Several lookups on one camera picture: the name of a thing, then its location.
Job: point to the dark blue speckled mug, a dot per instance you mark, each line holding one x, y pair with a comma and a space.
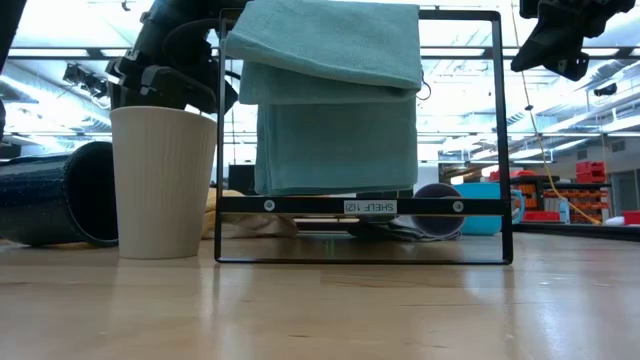
40, 200

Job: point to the wooden shelf with black frame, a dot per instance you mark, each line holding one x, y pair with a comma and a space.
310, 205

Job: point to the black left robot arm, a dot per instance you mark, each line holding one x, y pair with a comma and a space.
175, 25

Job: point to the teal towel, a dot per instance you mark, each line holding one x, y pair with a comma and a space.
335, 145

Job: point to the beige ribbed cup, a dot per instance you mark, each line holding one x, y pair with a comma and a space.
160, 185

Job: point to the small black ceiling device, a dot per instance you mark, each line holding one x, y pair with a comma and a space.
606, 90

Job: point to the grey cloth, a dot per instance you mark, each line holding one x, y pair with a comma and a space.
385, 231

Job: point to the yellow cloth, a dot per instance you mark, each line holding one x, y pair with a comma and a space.
209, 220

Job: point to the dark purple round object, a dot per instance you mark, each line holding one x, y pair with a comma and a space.
440, 226

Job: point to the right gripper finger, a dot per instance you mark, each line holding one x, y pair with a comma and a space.
535, 50

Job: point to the blue bowl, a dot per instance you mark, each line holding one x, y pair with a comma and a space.
482, 225

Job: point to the bin rack with red bins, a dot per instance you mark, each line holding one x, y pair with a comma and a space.
590, 172

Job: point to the black table frame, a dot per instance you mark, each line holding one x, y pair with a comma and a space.
575, 231

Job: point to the black monitor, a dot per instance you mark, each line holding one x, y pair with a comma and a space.
242, 180

